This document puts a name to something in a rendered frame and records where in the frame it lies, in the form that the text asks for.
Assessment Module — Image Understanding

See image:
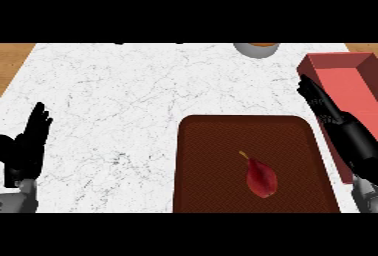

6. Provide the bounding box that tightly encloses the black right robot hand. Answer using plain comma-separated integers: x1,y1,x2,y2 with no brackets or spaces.
295,73,378,187

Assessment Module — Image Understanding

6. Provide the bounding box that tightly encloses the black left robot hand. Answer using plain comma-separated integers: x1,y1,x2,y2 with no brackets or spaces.
0,101,55,189

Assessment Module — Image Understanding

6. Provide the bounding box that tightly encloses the red cardboard box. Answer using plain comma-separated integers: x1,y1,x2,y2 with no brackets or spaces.
295,51,378,185

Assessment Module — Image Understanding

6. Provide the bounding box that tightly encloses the dark brown tray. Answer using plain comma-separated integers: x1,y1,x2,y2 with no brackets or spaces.
171,114,343,214

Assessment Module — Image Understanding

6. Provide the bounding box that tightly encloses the red pear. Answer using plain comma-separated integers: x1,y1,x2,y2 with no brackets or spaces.
238,150,279,200

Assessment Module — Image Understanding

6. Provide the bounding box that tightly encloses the grey bowl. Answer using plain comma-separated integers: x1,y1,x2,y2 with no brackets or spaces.
232,42,281,60

